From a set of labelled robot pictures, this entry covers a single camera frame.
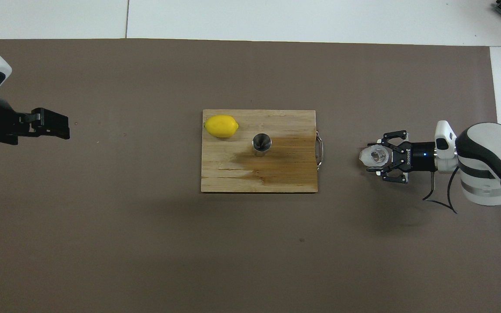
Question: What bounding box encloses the yellow lemon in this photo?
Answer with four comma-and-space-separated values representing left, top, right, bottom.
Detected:
204, 115, 239, 139

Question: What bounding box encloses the clear plastic cup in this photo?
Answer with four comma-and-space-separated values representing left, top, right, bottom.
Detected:
359, 146, 390, 168

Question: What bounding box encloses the wooden cutting board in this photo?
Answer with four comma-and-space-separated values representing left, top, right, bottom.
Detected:
201, 110, 318, 193

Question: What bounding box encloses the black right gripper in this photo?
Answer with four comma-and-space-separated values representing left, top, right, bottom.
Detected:
367, 130, 434, 184

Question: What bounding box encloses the metal cutting board handle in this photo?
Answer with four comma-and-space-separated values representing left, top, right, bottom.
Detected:
316, 130, 324, 171

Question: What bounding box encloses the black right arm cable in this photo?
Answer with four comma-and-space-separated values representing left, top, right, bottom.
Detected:
422, 167, 458, 214

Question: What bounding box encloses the brown paper table mat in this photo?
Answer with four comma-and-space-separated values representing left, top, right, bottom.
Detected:
0, 38, 501, 313

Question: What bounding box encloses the steel double jigger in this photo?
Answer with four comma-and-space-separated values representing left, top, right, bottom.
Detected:
252, 133, 272, 153

